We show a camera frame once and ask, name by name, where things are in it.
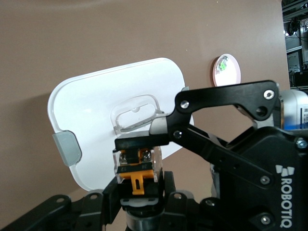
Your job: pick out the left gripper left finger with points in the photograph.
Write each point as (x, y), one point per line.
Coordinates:
(72, 214)

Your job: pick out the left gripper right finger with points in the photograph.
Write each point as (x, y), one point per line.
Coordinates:
(187, 214)

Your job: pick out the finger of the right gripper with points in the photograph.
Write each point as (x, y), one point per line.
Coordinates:
(216, 96)

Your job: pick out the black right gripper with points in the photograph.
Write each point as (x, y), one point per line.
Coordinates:
(264, 211)

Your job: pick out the orange push-button switch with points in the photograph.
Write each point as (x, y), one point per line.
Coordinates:
(134, 172)

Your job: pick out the white lidded storage box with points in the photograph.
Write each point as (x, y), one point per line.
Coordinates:
(96, 96)

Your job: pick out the pink round plate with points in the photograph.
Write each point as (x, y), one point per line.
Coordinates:
(229, 74)

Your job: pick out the dark equipment rack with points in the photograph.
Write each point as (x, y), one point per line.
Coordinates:
(296, 36)

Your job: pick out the green push-button switch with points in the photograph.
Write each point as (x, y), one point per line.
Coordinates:
(222, 65)

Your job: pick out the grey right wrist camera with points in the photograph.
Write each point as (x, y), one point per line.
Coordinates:
(293, 108)

